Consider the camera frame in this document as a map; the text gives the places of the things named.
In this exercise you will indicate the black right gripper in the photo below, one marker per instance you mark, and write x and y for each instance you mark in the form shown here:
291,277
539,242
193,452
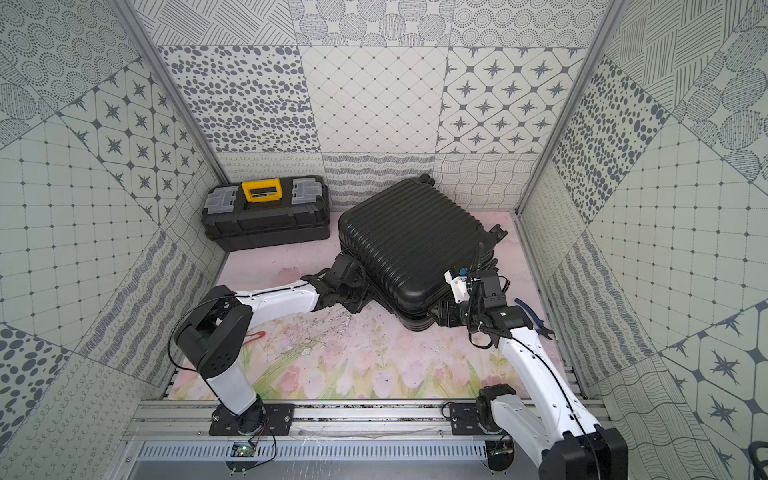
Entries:
447,313

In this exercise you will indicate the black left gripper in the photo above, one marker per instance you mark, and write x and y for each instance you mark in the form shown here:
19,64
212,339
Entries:
353,284

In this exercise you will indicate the black hard-shell suitcase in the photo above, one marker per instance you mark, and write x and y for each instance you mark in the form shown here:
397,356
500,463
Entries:
406,237

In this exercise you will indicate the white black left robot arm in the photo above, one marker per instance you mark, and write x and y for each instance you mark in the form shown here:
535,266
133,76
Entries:
211,334

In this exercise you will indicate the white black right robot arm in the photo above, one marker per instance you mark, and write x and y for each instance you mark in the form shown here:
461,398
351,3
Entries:
560,435

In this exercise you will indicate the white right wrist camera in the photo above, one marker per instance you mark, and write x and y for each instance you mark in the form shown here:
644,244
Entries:
460,285

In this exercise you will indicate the blue handled pliers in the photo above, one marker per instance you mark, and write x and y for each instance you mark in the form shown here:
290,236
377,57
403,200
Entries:
539,325

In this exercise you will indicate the black toolbox with yellow handle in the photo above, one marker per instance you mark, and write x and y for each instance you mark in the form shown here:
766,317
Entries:
268,212

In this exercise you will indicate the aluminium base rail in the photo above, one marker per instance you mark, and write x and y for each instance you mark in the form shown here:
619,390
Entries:
334,430

